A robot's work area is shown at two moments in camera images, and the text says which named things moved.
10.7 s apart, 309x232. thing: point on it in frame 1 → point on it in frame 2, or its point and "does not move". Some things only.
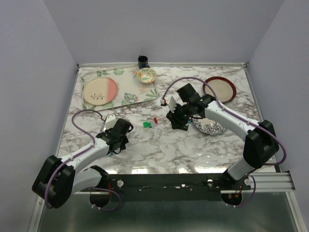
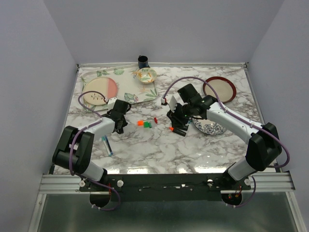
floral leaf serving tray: (130, 90) does not move
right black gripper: (174, 119) does not move
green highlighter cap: (145, 124) does not move
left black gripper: (125, 140) → (125, 121)
